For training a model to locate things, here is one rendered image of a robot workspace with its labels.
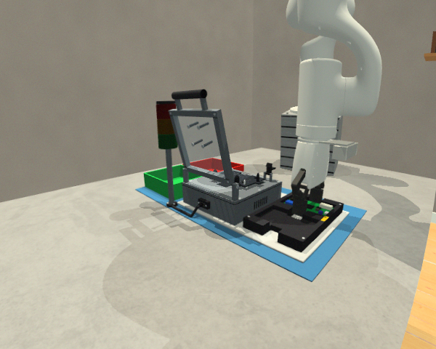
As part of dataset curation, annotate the green open bin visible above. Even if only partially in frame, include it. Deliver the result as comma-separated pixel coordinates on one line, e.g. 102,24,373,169
144,165,203,200

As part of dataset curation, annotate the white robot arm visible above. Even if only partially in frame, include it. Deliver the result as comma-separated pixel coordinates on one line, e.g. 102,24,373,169
286,0,382,161

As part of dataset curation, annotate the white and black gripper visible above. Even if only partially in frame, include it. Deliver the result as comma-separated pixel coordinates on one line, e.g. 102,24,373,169
291,137,333,217

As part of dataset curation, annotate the red bin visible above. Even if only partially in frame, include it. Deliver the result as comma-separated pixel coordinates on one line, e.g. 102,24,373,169
231,162,244,172

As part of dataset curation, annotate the green circuit board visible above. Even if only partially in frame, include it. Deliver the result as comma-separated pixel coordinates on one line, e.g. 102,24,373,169
284,197,333,216

